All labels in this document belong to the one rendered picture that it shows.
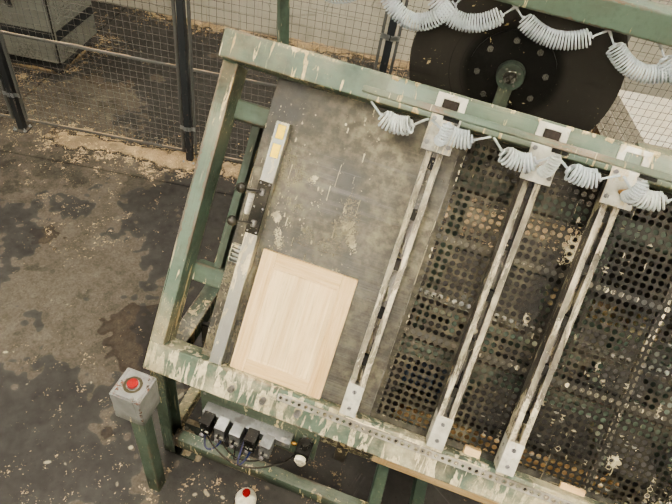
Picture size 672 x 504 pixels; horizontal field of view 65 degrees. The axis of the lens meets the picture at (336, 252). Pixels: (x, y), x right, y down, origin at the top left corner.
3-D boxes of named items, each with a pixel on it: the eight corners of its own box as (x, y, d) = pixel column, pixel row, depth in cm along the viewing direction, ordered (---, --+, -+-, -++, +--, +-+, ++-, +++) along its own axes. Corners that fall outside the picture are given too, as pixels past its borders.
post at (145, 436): (148, 487, 252) (127, 413, 199) (155, 476, 256) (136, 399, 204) (159, 492, 251) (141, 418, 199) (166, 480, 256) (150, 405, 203)
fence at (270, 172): (212, 358, 207) (208, 361, 203) (279, 121, 192) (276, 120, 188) (224, 362, 206) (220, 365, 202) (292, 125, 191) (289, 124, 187)
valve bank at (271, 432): (186, 447, 211) (182, 419, 195) (203, 417, 221) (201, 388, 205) (301, 493, 206) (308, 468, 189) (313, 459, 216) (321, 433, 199)
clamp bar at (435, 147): (336, 403, 200) (325, 431, 177) (438, 96, 181) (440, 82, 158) (361, 412, 199) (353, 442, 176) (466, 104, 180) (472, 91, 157)
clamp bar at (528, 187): (421, 434, 196) (420, 467, 173) (533, 124, 178) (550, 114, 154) (446, 444, 195) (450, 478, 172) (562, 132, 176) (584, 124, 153)
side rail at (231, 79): (162, 332, 215) (149, 340, 205) (233, 66, 198) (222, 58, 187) (176, 337, 215) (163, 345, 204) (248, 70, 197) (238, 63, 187)
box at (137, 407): (115, 417, 198) (108, 392, 185) (133, 390, 206) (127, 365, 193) (144, 428, 196) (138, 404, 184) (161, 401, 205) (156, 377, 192)
